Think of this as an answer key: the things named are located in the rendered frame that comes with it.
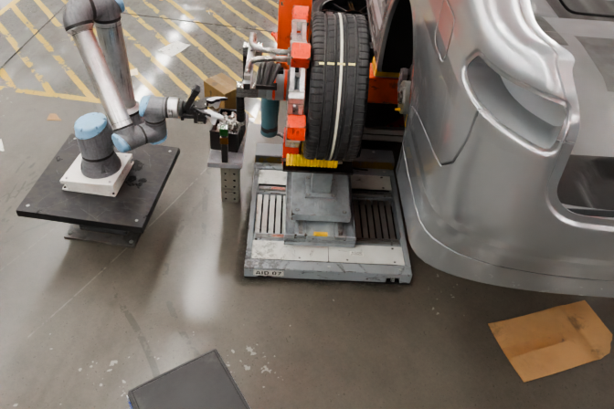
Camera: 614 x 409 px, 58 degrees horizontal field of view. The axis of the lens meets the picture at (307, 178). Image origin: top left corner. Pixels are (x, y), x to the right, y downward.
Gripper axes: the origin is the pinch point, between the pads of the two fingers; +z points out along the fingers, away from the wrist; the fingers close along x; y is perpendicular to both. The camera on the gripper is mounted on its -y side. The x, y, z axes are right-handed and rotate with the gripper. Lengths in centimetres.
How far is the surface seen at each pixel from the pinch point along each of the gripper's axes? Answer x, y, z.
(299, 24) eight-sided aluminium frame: -24.6, -28.6, 29.3
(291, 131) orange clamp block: 19.0, -3.4, 28.0
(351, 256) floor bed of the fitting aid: 16, 75, 63
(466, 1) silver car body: 54, -77, 72
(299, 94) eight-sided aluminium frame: 8.9, -14.5, 30.5
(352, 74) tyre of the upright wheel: 7, -24, 51
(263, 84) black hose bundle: 4.3, -15.2, 15.8
